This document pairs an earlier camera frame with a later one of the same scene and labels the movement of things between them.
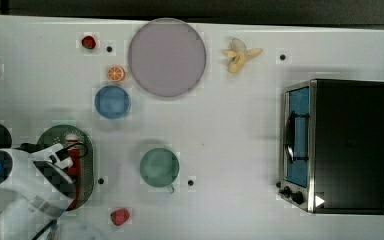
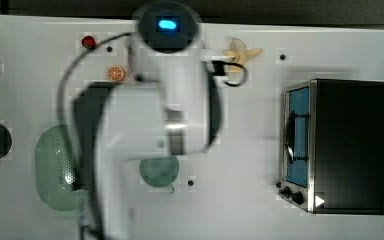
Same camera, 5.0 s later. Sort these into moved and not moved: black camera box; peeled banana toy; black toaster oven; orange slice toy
Moved: black camera box
Not moved: peeled banana toy; orange slice toy; black toaster oven
